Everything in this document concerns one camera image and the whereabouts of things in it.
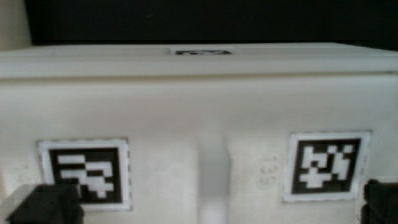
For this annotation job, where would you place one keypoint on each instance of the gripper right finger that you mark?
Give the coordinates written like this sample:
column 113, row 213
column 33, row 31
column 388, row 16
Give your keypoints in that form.
column 379, row 211

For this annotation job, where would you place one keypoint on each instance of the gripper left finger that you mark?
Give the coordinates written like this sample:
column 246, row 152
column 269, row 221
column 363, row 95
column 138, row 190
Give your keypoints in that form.
column 42, row 204

